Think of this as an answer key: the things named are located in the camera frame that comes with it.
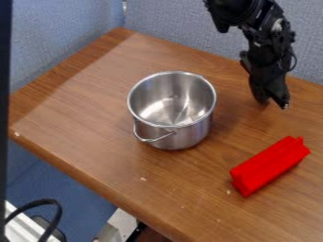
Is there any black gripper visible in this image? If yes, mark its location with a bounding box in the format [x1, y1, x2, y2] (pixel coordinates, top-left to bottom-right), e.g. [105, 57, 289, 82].
[240, 51, 289, 110]

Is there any metal pot with handle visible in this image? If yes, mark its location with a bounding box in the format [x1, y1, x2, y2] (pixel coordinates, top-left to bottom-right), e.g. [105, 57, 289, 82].
[127, 71, 217, 150]

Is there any red block object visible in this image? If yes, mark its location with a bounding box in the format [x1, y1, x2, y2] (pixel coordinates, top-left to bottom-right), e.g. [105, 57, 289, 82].
[229, 136, 311, 197]

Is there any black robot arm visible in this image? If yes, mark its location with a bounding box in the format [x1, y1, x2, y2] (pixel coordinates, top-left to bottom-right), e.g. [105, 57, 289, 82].
[203, 0, 297, 109]

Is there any black cable loop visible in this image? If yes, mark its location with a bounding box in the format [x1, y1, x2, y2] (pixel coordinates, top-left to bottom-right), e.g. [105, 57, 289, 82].
[4, 198, 63, 242]

